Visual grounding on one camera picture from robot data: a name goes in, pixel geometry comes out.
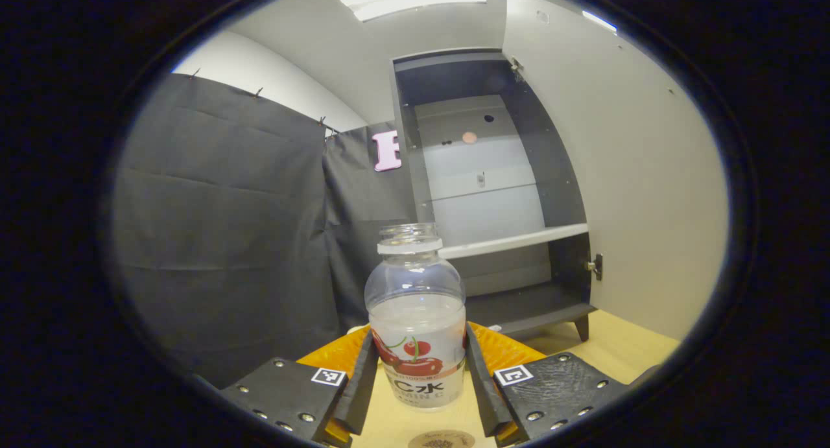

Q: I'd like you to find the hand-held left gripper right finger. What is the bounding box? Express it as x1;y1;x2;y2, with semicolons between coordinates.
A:
464;322;629;447

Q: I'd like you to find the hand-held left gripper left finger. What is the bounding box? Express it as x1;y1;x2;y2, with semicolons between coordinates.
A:
219;329;381;448

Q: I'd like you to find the round beige coaster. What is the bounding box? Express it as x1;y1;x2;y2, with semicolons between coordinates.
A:
407;429;477;448

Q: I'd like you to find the clear bottle with cherry label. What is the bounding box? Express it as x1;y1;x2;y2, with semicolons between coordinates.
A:
364;222;468;412

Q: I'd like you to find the dark grey cabinet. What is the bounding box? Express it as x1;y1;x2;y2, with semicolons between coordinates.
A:
390;47;598;343

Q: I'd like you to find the grey cabinet door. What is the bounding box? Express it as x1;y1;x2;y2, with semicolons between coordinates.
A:
502;0;731;343

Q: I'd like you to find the white cabinet shelf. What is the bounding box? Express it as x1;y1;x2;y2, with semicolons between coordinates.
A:
437;222;590;261

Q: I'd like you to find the black backdrop cloth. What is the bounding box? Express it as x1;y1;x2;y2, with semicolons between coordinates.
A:
109;72;417;390

